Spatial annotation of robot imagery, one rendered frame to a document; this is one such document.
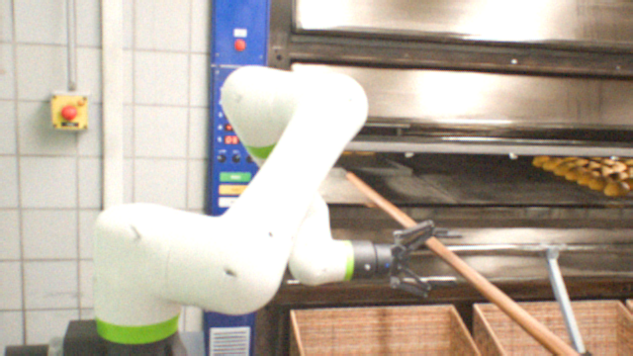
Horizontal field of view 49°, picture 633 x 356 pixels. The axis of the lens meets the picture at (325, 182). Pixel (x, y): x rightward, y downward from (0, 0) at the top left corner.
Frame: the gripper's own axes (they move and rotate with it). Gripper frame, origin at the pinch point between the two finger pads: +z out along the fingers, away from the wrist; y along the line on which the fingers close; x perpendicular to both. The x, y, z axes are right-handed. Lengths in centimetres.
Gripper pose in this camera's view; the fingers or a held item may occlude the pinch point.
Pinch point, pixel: (451, 258)
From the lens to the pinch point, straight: 170.6
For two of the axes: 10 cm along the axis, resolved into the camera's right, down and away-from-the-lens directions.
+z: 9.7, 0.1, 2.4
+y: -0.6, 9.7, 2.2
